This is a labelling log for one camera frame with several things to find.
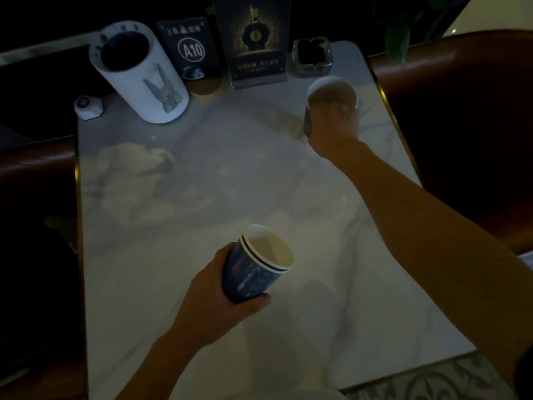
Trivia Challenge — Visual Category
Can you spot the brown leather chair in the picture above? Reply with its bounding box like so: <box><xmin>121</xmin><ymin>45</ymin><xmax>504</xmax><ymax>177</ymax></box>
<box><xmin>368</xmin><ymin>30</ymin><xmax>533</xmax><ymax>254</ymax></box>
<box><xmin>0</xmin><ymin>135</ymin><xmax>88</xmax><ymax>400</ymax></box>

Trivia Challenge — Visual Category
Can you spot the black table sign wooden base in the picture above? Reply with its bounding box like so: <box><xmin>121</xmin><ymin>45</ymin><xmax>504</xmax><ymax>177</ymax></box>
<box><xmin>156</xmin><ymin>16</ymin><xmax>226</xmax><ymax>99</ymax></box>

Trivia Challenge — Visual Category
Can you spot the person's left hand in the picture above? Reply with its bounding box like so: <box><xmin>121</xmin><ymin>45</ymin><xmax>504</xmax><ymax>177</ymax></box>
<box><xmin>169</xmin><ymin>242</ymin><xmax>273</xmax><ymax>350</ymax></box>

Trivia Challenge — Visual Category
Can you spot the person's right forearm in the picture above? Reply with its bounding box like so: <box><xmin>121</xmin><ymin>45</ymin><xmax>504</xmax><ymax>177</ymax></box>
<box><xmin>329</xmin><ymin>141</ymin><xmax>533</xmax><ymax>400</ymax></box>

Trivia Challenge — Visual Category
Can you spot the acrylic stand with bottle poster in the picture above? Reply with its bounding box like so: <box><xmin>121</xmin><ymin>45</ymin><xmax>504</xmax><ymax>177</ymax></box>
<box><xmin>210</xmin><ymin>0</ymin><xmax>292</xmax><ymax>90</ymax></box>

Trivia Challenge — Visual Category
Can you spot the person's left forearm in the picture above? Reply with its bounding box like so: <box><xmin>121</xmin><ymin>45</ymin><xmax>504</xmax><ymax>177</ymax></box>
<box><xmin>114</xmin><ymin>327</ymin><xmax>202</xmax><ymax>400</ymax></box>

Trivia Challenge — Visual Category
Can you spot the white rabbit print cylinder bin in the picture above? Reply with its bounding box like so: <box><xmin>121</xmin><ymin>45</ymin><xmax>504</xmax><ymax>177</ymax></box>
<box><xmin>88</xmin><ymin>21</ymin><xmax>190</xmax><ymax>124</ymax></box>

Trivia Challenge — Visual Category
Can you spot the blue paper cup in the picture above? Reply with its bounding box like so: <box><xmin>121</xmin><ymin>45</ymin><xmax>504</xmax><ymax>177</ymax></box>
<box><xmin>243</xmin><ymin>223</ymin><xmax>295</xmax><ymax>271</ymax></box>
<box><xmin>221</xmin><ymin>233</ymin><xmax>295</xmax><ymax>305</ymax></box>
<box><xmin>303</xmin><ymin>76</ymin><xmax>359</xmax><ymax>146</ymax></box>

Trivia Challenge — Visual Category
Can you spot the person's right hand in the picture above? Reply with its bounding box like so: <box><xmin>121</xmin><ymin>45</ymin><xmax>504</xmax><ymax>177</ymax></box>
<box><xmin>306</xmin><ymin>97</ymin><xmax>364</xmax><ymax>162</ymax></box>

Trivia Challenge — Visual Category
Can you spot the green plant leaf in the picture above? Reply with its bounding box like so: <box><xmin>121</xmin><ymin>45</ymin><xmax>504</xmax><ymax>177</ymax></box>
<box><xmin>385</xmin><ymin>20</ymin><xmax>411</xmax><ymax>64</ymax></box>

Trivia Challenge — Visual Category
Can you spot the white hexagonal call button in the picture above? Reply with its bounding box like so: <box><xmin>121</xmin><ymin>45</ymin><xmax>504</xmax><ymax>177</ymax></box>
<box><xmin>74</xmin><ymin>95</ymin><xmax>104</xmax><ymax>121</ymax></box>

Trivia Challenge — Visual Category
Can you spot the glass ashtray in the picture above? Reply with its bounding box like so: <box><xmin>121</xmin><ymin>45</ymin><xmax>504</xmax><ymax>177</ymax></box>
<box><xmin>291</xmin><ymin>36</ymin><xmax>334</xmax><ymax>79</ymax></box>

